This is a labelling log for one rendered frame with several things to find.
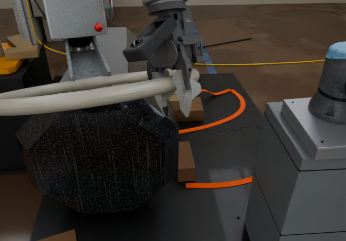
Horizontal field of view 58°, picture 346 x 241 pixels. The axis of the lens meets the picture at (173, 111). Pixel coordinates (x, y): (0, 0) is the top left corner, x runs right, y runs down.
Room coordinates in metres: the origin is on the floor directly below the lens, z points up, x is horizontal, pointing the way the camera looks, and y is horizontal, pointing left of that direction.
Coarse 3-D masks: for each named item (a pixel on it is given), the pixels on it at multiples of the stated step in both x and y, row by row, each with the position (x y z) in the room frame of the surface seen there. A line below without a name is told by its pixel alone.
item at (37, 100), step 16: (80, 80) 0.85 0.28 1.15; (96, 80) 0.86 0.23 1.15; (112, 80) 0.86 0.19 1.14; (128, 80) 0.86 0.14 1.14; (144, 80) 0.85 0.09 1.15; (160, 80) 0.51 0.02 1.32; (0, 96) 0.62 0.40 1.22; (16, 96) 0.68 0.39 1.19; (32, 96) 0.73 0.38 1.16; (48, 96) 0.45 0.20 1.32; (64, 96) 0.44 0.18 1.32; (80, 96) 0.44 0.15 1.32; (96, 96) 0.44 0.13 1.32; (112, 96) 0.45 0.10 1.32; (128, 96) 0.46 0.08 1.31; (144, 96) 0.48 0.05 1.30; (0, 112) 0.46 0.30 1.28; (16, 112) 0.44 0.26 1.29; (32, 112) 0.44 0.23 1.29; (48, 112) 0.44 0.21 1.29
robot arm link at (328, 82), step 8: (328, 48) 1.07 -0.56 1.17; (336, 48) 1.03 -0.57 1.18; (344, 48) 1.03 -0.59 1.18; (328, 56) 1.05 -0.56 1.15; (336, 56) 1.01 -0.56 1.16; (344, 56) 0.99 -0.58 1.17; (328, 64) 1.03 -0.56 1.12; (336, 64) 1.00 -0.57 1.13; (344, 64) 0.99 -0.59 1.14; (328, 72) 1.03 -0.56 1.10; (336, 72) 1.00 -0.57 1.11; (344, 72) 0.97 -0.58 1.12; (320, 80) 1.07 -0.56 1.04; (328, 80) 1.02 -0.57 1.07; (336, 80) 0.99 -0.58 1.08; (344, 80) 0.95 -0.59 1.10; (320, 88) 1.05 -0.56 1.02; (328, 88) 1.01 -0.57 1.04; (336, 88) 0.99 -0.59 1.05; (344, 88) 0.95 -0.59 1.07; (336, 96) 0.99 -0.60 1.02; (344, 96) 0.98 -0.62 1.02
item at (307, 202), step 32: (288, 128) 1.02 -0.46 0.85; (256, 160) 1.22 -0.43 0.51; (288, 160) 0.93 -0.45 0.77; (320, 160) 0.85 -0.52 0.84; (256, 192) 1.15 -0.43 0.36; (288, 192) 0.87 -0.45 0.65; (320, 192) 0.85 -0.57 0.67; (256, 224) 1.07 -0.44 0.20; (288, 224) 0.84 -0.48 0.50; (320, 224) 0.85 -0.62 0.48
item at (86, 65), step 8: (64, 40) 1.19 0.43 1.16; (96, 40) 1.18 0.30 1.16; (96, 48) 1.12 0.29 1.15; (72, 56) 1.12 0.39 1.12; (80, 56) 1.12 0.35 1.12; (88, 56) 1.12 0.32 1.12; (96, 56) 1.12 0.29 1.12; (72, 64) 1.04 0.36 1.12; (80, 64) 1.04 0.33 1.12; (88, 64) 1.04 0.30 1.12; (96, 64) 1.04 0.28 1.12; (104, 64) 0.93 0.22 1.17; (72, 72) 0.87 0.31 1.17; (80, 72) 0.97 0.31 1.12; (88, 72) 0.97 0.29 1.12; (96, 72) 0.97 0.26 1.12; (104, 72) 0.96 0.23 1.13; (72, 80) 0.84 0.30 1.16; (88, 88) 0.85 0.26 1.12
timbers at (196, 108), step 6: (192, 102) 2.46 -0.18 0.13; (198, 102) 2.46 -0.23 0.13; (192, 108) 2.36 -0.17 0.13; (198, 108) 2.36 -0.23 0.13; (180, 114) 2.32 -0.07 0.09; (192, 114) 2.32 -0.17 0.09; (198, 114) 2.33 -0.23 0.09; (180, 120) 2.32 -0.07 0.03; (186, 120) 2.32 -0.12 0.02; (192, 120) 2.32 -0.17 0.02; (198, 120) 2.33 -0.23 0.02
